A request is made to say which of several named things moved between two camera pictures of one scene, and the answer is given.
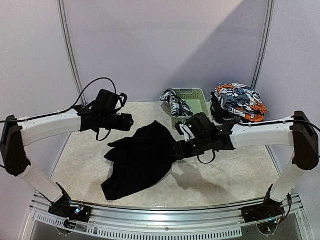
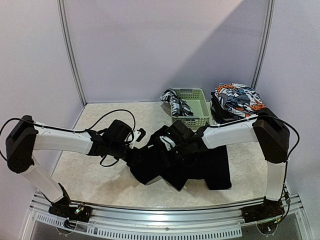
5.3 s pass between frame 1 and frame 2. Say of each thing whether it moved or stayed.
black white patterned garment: stayed
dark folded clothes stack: stayed
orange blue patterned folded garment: stayed
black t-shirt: moved
